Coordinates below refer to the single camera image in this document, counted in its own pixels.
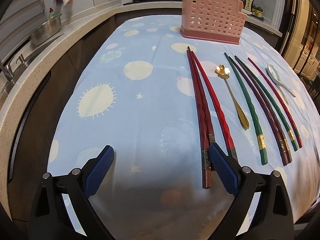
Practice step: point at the dark soy sauce bottle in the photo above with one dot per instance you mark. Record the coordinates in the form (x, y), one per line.
(248, 5)

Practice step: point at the dark brown purple chopstick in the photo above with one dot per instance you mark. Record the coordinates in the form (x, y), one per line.
(270, 114)

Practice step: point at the light blue patterned tablecloth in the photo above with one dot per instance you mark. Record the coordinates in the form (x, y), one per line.
(136, 95)

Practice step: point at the gold flower spoon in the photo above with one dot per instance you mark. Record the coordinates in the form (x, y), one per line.
(223, 73)

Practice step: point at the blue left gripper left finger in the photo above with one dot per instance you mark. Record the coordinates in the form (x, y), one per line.
(96, 169)

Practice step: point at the green dish soap bottle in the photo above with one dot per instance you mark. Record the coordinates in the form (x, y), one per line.
(53, 14)

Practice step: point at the chrome kitchen faucet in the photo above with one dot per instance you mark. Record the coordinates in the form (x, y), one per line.
(12, 75)

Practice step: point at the green chopstick gold band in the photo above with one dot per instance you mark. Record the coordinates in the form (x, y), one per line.
(255, 119)

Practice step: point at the dark red chopstick silver band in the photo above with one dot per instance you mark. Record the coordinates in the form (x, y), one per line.
(206, 169)

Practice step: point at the steel pot on counter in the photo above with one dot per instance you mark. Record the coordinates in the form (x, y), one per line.
(46, 30)

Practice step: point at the white ceramic soup spoon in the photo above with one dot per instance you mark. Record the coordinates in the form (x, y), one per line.
(273, 74)

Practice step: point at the bright red chopstick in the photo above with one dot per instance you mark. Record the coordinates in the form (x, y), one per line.
(220, 115)

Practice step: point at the pink perforated utensil holder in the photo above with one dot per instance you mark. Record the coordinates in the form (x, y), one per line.
(213, 20)

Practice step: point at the red chopstick thin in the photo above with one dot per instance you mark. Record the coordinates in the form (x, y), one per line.
(293, 130)

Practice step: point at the green chopstick thin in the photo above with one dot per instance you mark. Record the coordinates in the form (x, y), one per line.
(271, 99)

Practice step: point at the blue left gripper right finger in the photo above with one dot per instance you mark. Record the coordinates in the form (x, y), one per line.
(227, 175)

